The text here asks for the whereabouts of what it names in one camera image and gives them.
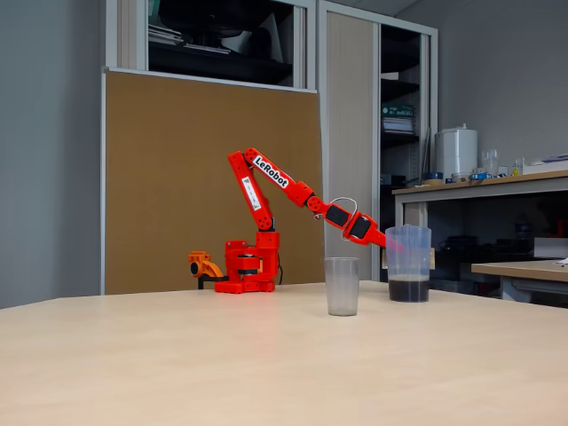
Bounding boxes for pile of documents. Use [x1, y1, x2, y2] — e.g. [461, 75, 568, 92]
[522, 154, 568, 176]

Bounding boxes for translucent jug with cardboard handle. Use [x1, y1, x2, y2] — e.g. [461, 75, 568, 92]
[381, 225, 436, 304]

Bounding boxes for white flat box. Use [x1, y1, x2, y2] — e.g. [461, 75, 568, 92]
[534, 237, 568, 259]

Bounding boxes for grey workbench with wooden top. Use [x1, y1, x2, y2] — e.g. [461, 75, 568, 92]
[391, 170, 568, 289]

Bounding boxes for orange table clamp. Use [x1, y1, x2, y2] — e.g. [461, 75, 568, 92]
[187, 250, 230, 290]

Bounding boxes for stack of grey books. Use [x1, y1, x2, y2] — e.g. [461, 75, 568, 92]
[148, 24, 185, 46]

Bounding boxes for stack of papers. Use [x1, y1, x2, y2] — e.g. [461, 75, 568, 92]
[382, 117, 416, 135]

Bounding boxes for grey shelving cabinet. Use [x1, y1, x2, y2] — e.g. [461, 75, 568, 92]
[105, 0, 439, 285]

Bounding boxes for low desk with wooden top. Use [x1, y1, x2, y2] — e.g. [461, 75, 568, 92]
[470, 259, 568, 303]

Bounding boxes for clear drinking glass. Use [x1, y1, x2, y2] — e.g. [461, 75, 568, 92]
[323, 256, 360, 317]

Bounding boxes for brown pin board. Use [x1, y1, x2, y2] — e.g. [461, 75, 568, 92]
[100, 66, 325, 296]

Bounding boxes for white cylindrical appliance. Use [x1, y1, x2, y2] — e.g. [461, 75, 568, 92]
[434, 123, 479, 181]

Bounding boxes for clear glass beaker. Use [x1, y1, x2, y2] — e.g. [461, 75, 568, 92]
[482, 149, 500, 177]

